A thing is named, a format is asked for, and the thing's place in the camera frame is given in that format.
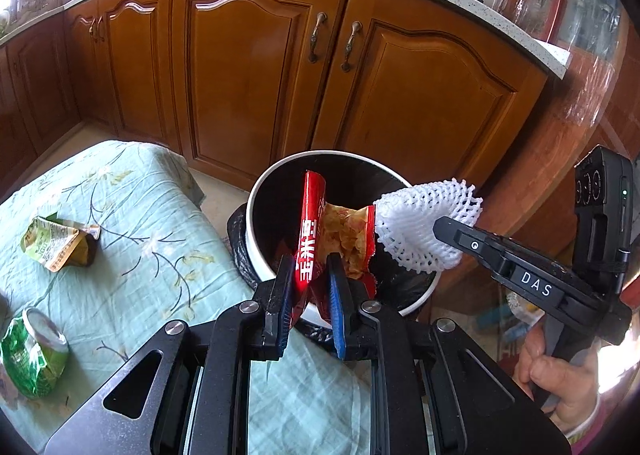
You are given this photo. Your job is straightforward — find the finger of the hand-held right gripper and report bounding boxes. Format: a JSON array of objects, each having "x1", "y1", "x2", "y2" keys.
[{"x1": 432, "y1": 216, "x2": 507, "y2": 270}]

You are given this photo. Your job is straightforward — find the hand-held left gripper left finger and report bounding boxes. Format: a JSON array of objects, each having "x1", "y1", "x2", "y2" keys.
[{"x1": 45, "y1": 255, "x2": 301, "y2": 455}]

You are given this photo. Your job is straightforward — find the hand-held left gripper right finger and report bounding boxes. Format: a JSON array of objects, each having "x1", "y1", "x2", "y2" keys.
[{"x1": 325, "y1": 255, "x2": 571, "y2": 455}]

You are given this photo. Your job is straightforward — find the white foam fruit net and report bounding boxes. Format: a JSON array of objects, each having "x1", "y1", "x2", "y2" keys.
[{"x1": 374, "y1": 178, "x2": 483, "y2": 272}]

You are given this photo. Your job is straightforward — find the red snack bag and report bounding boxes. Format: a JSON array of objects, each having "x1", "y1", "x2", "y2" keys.
[{"x1": 292, "y1": 170, "x2": 377, "y2": 331}]

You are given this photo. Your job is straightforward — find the person's right forearm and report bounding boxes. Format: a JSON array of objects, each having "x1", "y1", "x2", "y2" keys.
[{"x1": 567, "y1": 385, "x2": 640, "y2": 455}]

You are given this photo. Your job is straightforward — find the person's right hand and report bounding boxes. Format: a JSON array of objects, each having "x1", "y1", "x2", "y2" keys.
[{"x1": 515, "y1": 321, "x2": 602, "y2": 435}]

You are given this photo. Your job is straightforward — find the light green floral tablecloth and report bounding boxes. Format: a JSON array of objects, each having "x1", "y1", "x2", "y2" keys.
[{"x1": 0, "y1": 140, "x2": 373, "y2": 455}]

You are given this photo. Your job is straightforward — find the brown wooden base cabinets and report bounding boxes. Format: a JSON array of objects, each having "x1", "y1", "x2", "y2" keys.
[{"x1": 0, "y1": 0, "x2": 551, "y2": 196}]

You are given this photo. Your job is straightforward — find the brown wooden display cabinet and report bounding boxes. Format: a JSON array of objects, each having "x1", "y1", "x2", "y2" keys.
[{"x1": 492, "y1": 0, "x2": 640, "y2": 216}]

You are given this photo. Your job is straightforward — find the green snack packet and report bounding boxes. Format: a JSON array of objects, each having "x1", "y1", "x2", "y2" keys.
[{"x1": 20, "y1": 215, "x2": 101, "y2": 272}]

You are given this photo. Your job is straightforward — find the crushed green can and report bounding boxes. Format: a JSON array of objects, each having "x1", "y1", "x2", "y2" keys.
[{"x1": 0, "y1": 307, "x2": 69, "y2": 401}]

